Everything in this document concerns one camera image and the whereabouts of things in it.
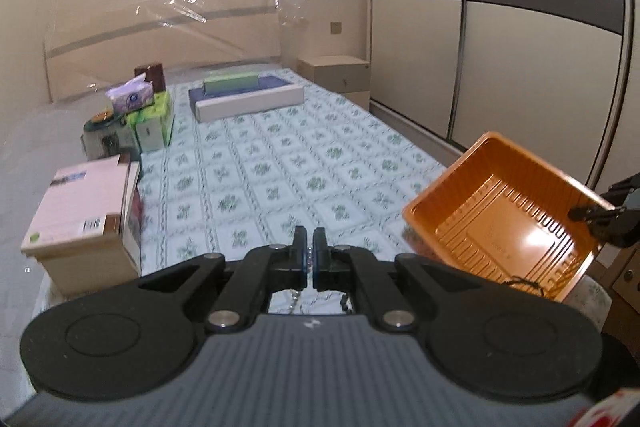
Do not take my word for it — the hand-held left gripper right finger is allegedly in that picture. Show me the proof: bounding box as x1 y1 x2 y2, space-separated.
313 226 485 334

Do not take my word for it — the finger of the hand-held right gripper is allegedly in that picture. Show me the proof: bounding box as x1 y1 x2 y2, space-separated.
570 204 640 248
600 173 640 208

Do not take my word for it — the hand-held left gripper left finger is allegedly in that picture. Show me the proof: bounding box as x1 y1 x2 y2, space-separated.
137 226 309 334

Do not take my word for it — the silver chain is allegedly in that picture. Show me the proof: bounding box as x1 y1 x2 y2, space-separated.
286 245 352 315

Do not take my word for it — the thin black cord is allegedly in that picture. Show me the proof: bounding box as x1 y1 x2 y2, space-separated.
500 276 546 298

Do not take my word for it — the orange plastic tray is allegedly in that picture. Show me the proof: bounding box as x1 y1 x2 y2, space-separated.
402 132 618 304

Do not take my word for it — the brown wooden cabinet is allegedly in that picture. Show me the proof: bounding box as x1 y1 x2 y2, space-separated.
597 243 640 338

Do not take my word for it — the floral bed sheet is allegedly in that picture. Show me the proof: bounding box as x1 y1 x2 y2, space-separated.
37 68 613 338

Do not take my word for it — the long white box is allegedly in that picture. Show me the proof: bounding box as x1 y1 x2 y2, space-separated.
195 84 306 124

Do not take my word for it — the beige wardrobe with grey band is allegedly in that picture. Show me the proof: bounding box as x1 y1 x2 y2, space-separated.
369 0 640 208

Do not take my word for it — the red dark printed box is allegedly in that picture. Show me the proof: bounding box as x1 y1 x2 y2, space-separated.
122 187 147 268

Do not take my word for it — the flat blue box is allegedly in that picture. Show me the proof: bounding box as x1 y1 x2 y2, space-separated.
188 75 301 108

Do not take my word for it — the red and white object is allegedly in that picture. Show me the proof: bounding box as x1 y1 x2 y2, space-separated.
570 386 640 427

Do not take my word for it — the beige nightstand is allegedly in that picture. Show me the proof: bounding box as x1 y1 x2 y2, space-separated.
297 55 372 112

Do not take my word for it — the green box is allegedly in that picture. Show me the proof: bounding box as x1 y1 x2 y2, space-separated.
203 73 261 96

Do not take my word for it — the green tissue pack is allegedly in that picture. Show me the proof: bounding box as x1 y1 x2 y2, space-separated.
126 106 168 154
150 91 175 142

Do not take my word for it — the white cardboard box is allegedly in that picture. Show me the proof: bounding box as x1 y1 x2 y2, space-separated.
40 232 142 296

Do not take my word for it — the patterned jar with dark lid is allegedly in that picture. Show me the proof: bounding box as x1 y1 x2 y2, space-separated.
81 109 126 162

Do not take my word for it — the brown box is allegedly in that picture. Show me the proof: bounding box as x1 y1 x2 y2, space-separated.
134 63 166 94

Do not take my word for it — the purple tissue pack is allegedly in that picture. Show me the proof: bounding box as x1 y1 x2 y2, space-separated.
106 74 153 114

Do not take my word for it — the plastic wrapped headboard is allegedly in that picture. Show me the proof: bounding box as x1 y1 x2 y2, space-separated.
44 0 308 105

